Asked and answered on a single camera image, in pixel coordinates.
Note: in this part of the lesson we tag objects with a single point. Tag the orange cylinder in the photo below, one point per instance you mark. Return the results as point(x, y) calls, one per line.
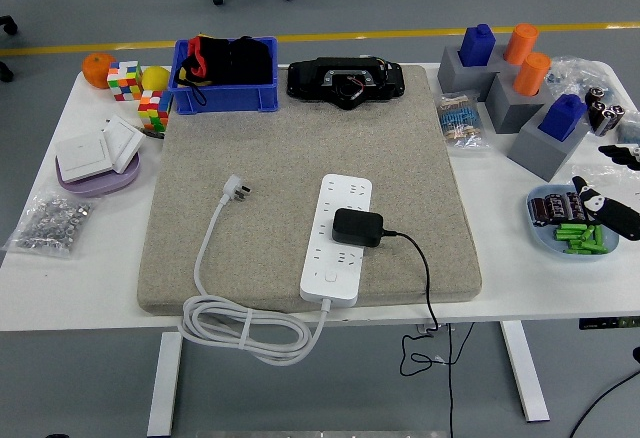
point(520, 43)
point(532, 74)

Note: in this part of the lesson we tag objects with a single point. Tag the multicolour puzzle cube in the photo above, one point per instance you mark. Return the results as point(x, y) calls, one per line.
point(125, 80)
point(154, 110)

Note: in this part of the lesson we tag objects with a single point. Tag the pile of green cells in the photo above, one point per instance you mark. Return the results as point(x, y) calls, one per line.
point(580, 238)

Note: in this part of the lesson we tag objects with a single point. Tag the purple tray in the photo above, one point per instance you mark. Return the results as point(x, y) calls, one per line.
point(100, 185)

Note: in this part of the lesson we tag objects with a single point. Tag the white wall switch panel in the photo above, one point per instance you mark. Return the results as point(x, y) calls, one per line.
point(82, 155)
point(122, 140)

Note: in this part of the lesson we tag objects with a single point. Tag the clear bag of resistors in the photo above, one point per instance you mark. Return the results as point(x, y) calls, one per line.
point(460, 120)

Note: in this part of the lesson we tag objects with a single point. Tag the grey socket block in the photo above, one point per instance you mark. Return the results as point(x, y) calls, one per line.
point(537, 150)
point(507, 108)
point(452, 75)

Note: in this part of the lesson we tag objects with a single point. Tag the black device housing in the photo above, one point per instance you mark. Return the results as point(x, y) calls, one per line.
point(310, 78)

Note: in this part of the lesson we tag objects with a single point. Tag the light blue dish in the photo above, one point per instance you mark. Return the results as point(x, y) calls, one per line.
point(537, 238)

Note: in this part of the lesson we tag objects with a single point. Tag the clear bag of small parts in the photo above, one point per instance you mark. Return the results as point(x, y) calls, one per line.
point(575, 70)

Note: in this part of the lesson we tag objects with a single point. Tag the black table control panel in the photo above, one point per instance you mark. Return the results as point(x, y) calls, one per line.
point(610, 323)

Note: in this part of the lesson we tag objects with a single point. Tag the orange fruit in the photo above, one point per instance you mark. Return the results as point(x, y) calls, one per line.
point(95, 70)

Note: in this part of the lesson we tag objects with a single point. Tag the robot right hand white shell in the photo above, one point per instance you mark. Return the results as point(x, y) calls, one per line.
point(610, 213)

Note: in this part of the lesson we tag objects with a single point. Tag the black chair base wheels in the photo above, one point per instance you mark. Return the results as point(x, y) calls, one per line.
point(7, 25)

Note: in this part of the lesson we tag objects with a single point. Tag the black cylindrical capacitor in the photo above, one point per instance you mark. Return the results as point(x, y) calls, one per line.
point(556, 207)
point(539, 211)
point(572, 210)

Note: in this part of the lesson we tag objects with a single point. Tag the white table leg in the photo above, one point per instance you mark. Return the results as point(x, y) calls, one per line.
point(165, 383)
point(525, 373)

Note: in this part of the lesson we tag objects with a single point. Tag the metal hook under table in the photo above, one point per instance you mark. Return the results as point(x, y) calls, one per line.
point(425, 328)

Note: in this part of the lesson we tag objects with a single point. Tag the clear bag of metal nuts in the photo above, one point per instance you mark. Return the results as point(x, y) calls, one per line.
point(50, 220)

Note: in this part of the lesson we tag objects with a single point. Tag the blue plastic bin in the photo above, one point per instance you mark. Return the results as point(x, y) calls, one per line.
point(225, 98)

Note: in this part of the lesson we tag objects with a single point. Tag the yellow lemon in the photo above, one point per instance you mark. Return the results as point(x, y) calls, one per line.
point(156, 78)

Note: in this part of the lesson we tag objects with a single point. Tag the blue square peg block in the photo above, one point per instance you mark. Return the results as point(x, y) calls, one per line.
point(562, 117)
point(477, 45)

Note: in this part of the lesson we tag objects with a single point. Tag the grey-brown mat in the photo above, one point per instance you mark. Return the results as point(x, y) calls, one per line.
point(260, 148)

